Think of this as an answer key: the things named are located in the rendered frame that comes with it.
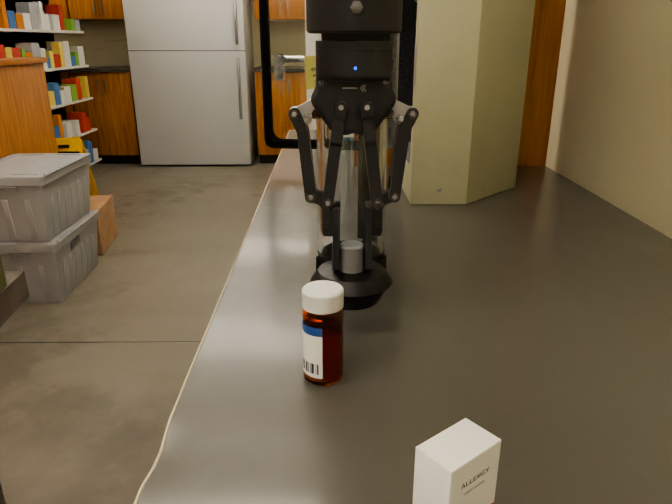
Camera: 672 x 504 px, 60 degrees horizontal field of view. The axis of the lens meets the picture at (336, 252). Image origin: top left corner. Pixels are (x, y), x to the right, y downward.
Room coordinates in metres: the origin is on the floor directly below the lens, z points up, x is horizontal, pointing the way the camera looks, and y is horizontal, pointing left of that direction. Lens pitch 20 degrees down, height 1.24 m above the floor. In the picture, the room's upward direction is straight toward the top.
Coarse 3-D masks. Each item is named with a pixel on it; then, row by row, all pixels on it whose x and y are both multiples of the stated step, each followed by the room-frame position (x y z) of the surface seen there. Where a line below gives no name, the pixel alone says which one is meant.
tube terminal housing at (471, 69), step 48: (432, 0) 1.10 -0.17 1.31; (480, 0) 1.10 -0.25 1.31; (528, 0) 1.22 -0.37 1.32; (432, 48) 1.10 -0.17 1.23; (480, 48) 1.11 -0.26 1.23; (528, 48) 1.24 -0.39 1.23; (432, 96) 1.10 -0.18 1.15; (480, 96) 1.11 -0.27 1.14; (432, 144) 1.10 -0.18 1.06; (480, 144) 1.13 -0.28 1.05; (432, 192) 1.10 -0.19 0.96; (480, 192) 1.14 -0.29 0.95
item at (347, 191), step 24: (384, 120) 0.73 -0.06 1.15; (360, 144) 0.71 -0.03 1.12; (384, 144) 0.73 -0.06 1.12; (360, 168) 0.71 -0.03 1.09; (384, 168) 0.73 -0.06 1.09; (336, 192) 0.71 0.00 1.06; (360, 192) 0.71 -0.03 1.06; (360, 216) 0.71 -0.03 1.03; (384, 216) 0.74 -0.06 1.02; (360, 240) 0.71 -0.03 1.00
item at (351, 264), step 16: (352, 240) 0.61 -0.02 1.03; (352, 256) 0.58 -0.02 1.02; (320, 272) 0.59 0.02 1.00; (336, 272) 0.59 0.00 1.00; (352, 272) 0.58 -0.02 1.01; (368, 272) 0.59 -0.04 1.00; (384, 272) 0.59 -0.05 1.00; (352, 288) 0.56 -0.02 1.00; (368, 288) 0.56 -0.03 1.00; (384, 288) 0.57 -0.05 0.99; (352, 304) 0.56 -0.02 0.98; (368, 304) 0.57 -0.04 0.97
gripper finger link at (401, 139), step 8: (408, 112) 0.59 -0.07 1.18; (416, 112) 0.59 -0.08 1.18; (408, 120) 0.59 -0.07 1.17; (400, 128) 0.59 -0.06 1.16; (408, 128) 0.59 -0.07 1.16; (400, 136) 0.59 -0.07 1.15; (408, 136) 0.59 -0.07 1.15; (400, 144) 0.59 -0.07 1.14; (392, 152) 0.61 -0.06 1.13; (400, 152) 0.59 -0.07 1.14; (392, 160) 0.60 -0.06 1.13; (400, 160) 0.59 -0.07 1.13; (392, 168) 0.59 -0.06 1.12; (400, 168) 0.59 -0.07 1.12; (392, 176) 0.59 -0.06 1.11; (400, 176) 0.59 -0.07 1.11; (392, 184) 0.59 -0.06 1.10; (400, 184) 0.59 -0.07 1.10; (392, 192) 0.59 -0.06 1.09; (400, 192) 0.59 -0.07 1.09; (392, 200) 0.59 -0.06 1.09
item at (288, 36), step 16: (272, 0) 1.44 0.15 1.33; (288, 0) 1.44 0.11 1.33; (304, 0) 1.43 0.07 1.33; (272, 16) 1.44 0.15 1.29; (288, 16) 1.44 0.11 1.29; (304, 16) 1.43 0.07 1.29; (272, 32) 1.44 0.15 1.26; (288, 32) 1.44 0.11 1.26; (304, 32) 1.43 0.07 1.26; (272, 48) 1.44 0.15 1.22; (288, 48) 1.44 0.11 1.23; (304, 48) 1.43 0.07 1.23; (272, 64) 1.44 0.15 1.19; (288, 64) 1.44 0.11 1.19; (304, 64) 1.43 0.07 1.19; (272, 80) 1.44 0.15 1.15; (288, 80) 1.44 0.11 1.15; (304, 80) 1.43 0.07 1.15; (272, 96) 1.44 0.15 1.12; (288, 96) 1.44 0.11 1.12; (304, 96) 1.43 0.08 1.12; (288, 128) 1.44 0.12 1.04
